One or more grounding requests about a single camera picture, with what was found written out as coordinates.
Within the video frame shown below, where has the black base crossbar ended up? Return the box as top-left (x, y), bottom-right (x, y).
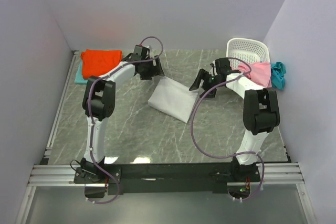
top-left (73, 161), bottom-right (261, 198)

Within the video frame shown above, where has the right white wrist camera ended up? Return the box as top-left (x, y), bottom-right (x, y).
top-left (209, 61), bottom-right (217, 76)

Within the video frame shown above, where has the white t shirt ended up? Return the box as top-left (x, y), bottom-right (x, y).
top-left (148, 77), bottom-right (199, 123)

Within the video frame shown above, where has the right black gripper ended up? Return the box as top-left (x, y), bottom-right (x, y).
top-left (189, 69), bottom-right (223, 99)

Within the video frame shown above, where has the white plastic laundry basket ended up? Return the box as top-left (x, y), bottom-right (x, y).
top-left (226, 38), bottom-right (270, 62)

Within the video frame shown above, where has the pink t shirt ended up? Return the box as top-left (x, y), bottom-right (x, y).
top-left (246, 61), bottom-right (271, 88)

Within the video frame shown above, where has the folded light blue t shirt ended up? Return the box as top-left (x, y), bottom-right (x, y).
top-left (74, 61), bottom-right (87, 84)

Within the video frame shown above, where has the purple cable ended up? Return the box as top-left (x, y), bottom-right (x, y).
top-left (86, 36), bottom-right (164, 205)
top-left (190, 57), bottom-right (265, 204)

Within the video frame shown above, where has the aluminium frame rail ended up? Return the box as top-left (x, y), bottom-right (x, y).
top-left (27, 163), bottom-right (305, 187)

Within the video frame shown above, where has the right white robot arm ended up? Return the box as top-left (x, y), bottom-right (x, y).
top-left (189, 57), bottom-right (280, 182)

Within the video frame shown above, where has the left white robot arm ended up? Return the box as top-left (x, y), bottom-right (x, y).
top-left (80, 45), bottom-right (164, 183)

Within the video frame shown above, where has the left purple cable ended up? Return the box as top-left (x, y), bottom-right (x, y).
top-left (86, 36), bottom-right (164, 205)

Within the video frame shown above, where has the folded orange t shirt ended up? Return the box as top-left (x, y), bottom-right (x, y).
top-left (80, 49), bottom-right (122, 79)

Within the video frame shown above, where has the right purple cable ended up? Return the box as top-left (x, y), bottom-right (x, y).
top-left (190, 57), bottom-right (265, 204)

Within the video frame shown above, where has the teal t shirt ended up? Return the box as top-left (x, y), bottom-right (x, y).
top-left (270, 62), bottom-right (287, 90)

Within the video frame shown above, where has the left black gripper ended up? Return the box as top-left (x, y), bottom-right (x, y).
top-left (140, 56), bottom-right (164, 81)

